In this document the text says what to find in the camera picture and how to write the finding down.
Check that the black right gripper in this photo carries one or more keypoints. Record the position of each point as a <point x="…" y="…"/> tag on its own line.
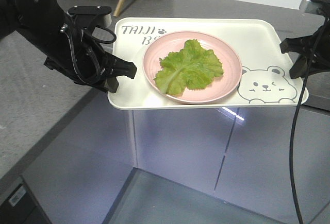
<point x="317" y="48"/>

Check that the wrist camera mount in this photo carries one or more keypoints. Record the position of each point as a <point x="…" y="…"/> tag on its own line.
<point x="318" y="7"/>
<point x="91" y="17"/>

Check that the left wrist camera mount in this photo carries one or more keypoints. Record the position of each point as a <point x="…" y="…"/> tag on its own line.
<point x="91" y="17"/>

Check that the pink round plate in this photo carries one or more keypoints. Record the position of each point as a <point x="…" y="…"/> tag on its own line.
<point x="220" y="88"/>

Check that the black built-in dishwasher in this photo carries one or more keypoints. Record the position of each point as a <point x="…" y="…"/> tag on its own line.
<point x="20" y="206"/>

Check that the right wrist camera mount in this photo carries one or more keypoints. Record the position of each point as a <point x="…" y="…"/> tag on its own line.
<point x="318" y="7"/>

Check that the white bear serving tray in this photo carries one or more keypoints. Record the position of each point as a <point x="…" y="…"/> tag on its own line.
<point x="256" y="73"/>

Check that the green lettuce leaf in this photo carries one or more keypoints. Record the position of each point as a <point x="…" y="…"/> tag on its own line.
<point x="193" y="68"/>

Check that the white side cabinet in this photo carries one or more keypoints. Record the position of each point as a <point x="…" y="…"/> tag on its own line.
<point x="243" y="160"/>

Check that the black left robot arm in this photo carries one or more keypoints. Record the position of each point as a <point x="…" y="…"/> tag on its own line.
<point x="34" y="18"/>

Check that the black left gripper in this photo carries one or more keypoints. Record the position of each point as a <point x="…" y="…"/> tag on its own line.
<point x="77" y="54"/>

